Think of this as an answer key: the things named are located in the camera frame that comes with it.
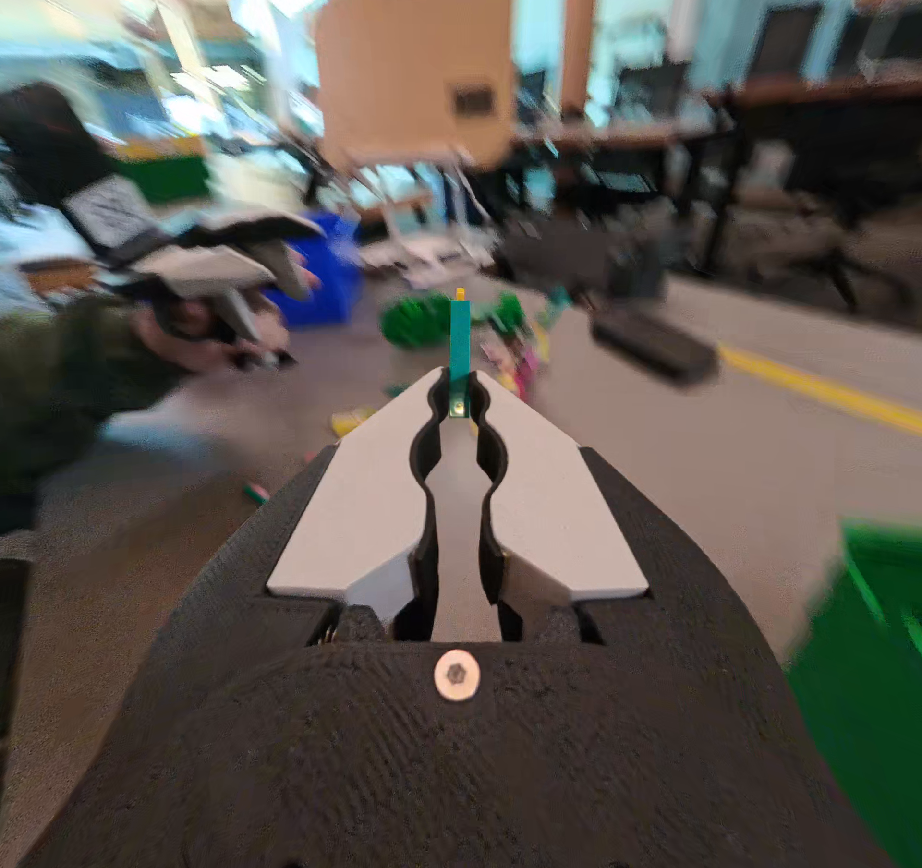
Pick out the green lego plant with flower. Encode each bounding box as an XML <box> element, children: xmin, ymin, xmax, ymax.
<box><xmin>379</xmin><ymin>292</ymin><xmax>528</xmax><ymax>350</ymax></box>

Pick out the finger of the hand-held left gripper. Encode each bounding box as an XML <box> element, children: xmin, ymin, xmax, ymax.
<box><xmin>248</xmin><ymin>236</ymin><xmax>314</xmax><ymax>301</ymax></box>
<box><xmin>133</xmin><ymin>245</ymin><xmax>280</xmax><ymax>299</ymax></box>

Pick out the green plastic bin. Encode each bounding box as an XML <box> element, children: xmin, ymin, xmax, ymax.
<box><xmin>785</xmin><ymin>518</ymin><xmax>922</xmax><ymax>868</ymax></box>

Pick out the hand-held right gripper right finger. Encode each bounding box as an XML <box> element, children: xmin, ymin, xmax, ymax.
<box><xmin>472</xmin><ymin>370</ymin><xmax>651</xmax><ymax>631</ymax></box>

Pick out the person's left hand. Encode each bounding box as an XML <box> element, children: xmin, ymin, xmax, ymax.
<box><xmin>134</xmin><ymin>299</ymin><xmax>291</xmax><ymax>375</ymax></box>

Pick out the light wood board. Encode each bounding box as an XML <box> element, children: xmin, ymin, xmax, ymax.
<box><xmin>315</xmin><ymin>0</ymin><xmax>517</xmax><ymax>172</ymax></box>

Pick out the colourful lego bird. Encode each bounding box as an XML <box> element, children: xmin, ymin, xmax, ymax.
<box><xmin>479</xmin><ymin>285</ymin><xmax>573</xmax><ymax>402</ymax></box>

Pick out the black power brick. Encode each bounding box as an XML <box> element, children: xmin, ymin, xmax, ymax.
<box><xmin>589</xmin><ymin>305</ymin><xmax>721</xmax><ymax>388</ymax></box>

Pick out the green cardboard box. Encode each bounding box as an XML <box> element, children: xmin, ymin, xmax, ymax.
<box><xmin>108</xmin><ymin>137</ymin><xmax>215</xmax><ymax>204</ymax></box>

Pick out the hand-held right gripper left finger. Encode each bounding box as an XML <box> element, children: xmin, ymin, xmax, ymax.
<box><xmin>265</xmin><ymin>366</ymin><xmax>448</xmax><ymax>630</ymax></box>

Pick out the blue plastic bin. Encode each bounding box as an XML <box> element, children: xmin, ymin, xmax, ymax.
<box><xmin>265</xmin><ymin>211</ymin><xmax>364</xmax><ymax>329</ymax></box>

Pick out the wooden post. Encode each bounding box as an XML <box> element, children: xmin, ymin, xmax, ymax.
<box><xmin>560</xmin><ymin>0</ymin><xmax>605</xmax><ymax>119</ymax></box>

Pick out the teal pink yellow lego bar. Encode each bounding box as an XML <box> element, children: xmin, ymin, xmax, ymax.
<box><xmin>448</xmin><ymin>288</ymin><xmax>473</xmax><ymax>420</ymax></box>

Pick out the black desk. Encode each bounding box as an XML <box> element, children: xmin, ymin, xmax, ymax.
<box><xmin>702</xmin><ymin>76</ymin><xmax>922</xmax><ymax>307</ymax></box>

